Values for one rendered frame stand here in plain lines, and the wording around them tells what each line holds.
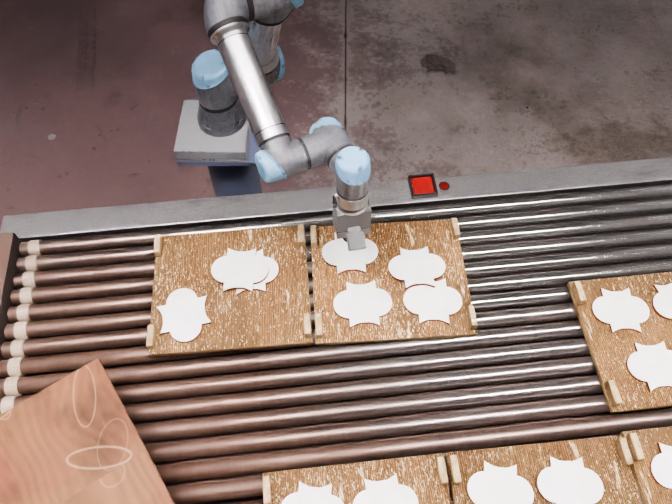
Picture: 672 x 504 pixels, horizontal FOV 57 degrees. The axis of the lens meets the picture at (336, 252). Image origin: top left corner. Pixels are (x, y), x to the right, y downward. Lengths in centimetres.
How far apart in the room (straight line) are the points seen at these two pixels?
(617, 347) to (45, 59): 323
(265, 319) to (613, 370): 87
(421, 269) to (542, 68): 221
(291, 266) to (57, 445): 69
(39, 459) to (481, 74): 284
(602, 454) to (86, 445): 115
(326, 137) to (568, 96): 232
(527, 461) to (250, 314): 75
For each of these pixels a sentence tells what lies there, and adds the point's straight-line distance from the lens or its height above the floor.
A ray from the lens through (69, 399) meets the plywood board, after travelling 152.
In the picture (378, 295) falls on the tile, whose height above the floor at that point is 95.
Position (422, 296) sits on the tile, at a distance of 161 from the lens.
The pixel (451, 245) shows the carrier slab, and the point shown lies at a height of 94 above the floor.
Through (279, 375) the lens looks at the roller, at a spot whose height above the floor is 92.
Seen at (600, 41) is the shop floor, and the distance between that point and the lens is 394.
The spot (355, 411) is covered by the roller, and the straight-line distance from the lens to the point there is 152.
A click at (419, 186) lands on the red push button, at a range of 182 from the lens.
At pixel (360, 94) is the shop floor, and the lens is 336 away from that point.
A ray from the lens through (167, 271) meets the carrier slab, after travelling 170.
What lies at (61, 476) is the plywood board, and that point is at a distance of 147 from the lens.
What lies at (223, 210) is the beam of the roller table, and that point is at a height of 92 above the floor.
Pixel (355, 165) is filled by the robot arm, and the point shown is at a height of 134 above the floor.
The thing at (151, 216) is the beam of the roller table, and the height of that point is 92.
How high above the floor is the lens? 238
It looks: 60 degrees down
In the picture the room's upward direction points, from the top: straight up
